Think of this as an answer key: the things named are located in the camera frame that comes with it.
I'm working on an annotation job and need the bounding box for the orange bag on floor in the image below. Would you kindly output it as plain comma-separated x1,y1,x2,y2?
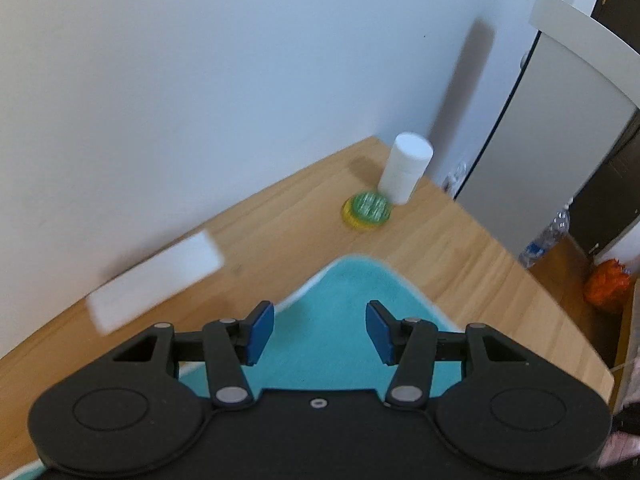
582,259,632,314

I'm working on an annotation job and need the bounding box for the plastic bottle on floor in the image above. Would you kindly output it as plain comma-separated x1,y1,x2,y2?
518,200,573,269

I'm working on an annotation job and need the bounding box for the green yellow round lid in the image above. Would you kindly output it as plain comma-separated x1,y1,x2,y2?
341,191,393,231

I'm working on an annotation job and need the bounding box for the white cylindrical container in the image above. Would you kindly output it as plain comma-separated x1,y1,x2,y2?
378,132,434,206

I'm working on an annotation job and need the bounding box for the teal microfibre towel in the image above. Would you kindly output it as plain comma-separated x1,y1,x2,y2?
28,257,463,479

